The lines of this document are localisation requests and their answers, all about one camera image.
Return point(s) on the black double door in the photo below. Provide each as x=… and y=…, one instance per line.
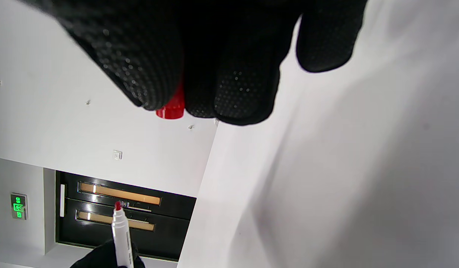
x=170, y=238

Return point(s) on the red marker cap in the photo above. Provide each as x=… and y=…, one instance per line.
x=172, y=109

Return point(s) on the person's right hand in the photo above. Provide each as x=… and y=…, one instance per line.
x=214, y=44

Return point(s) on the green lit wall panel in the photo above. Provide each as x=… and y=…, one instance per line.
x=19, y=206

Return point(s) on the white marker with red tip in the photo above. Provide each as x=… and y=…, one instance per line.
x=121, y=238

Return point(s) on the white wall switch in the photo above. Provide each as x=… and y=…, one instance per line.
x=118, y=155

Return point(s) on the person's left hand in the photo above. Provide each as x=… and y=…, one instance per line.
x=95, y=258

